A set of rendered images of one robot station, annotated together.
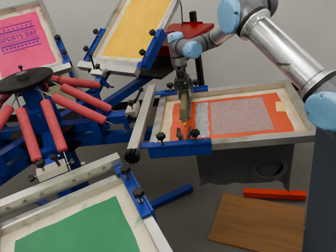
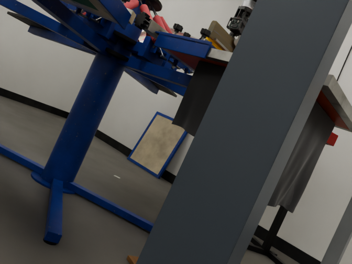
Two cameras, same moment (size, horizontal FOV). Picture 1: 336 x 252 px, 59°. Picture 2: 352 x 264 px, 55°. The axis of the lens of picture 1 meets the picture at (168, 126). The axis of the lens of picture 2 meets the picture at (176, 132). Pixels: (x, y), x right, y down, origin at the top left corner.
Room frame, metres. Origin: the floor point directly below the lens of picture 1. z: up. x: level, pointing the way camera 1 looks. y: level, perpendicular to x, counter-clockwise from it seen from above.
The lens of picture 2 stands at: (-0.05, -0.83, 0.65)
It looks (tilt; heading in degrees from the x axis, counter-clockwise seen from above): 1 degrees down; 29
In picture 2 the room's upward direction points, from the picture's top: 25 degrees clockwise
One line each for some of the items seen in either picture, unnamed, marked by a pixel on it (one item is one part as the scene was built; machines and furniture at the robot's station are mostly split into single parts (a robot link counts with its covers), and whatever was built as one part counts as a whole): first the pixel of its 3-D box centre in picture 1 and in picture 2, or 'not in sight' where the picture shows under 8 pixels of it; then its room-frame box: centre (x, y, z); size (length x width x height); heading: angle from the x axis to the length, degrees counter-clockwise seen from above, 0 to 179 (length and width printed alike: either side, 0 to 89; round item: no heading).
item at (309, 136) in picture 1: (226, 113); (257, 84); (1.37, -0.32, 0.97); 0.79 x 0.58 x 0.04; 79
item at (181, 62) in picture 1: (179, 60); (249, 7); (1.39, -0.12, 1.31); 0.08 x 0.08 x 0.05
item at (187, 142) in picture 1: (180, 147); (184, 46); (1.15, -0.04, 0.98); 0.30 x 0.05 x 0.07; 79
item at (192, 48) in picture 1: (191, 47); not in sight; (1.31, -0.18, 1.39); 0.11 x 0.11 x 0.08; 26
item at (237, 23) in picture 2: (181, 76); (241, 22); (1.38, -0.11, 1.23); 0.09 x 0.08 x 0.12; 169
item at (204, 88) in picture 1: (184, 94); not in sight; (1.69, -0.14, 0.98); 0.30 x 0.05 x 0.07; 79
